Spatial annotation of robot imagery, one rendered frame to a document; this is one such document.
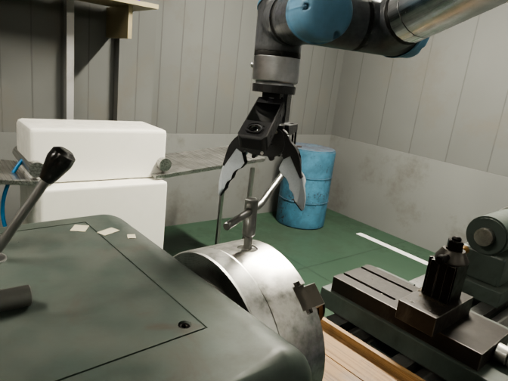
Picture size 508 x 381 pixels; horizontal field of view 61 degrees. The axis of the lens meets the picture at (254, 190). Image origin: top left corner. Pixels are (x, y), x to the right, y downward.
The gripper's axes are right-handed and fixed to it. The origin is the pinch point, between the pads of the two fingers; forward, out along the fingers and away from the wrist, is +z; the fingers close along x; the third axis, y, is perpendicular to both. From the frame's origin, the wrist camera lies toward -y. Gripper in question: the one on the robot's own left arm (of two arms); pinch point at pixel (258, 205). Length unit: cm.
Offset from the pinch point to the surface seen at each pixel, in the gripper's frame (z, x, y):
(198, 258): 7.9, 6.1, -9.4
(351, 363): 42, -18, 26
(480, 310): 44, -53, 79
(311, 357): 18.8, -13.9, -10.2
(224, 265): 7.0, 0.7, -11.5
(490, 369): 39, -49, 35
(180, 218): 114, 173, 294
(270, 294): 9.9, -6.8, -11.1
